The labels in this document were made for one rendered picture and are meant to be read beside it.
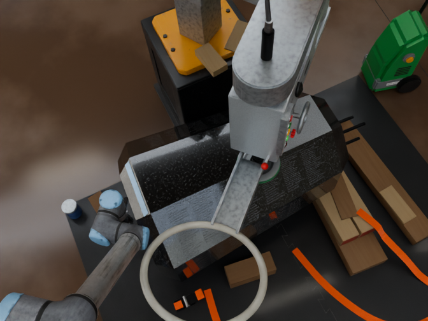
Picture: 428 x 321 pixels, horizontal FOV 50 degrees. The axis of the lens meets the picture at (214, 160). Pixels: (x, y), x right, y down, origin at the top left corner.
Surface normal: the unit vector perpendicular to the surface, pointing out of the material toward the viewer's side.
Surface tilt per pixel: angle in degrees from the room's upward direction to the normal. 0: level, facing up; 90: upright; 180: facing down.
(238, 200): 2
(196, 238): 45
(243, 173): 2
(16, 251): 0
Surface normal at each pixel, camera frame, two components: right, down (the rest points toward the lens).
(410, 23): -0.59, -0.26
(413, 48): 0.18, 0.88
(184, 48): -0.05, -0.44
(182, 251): 0.26, 0.26
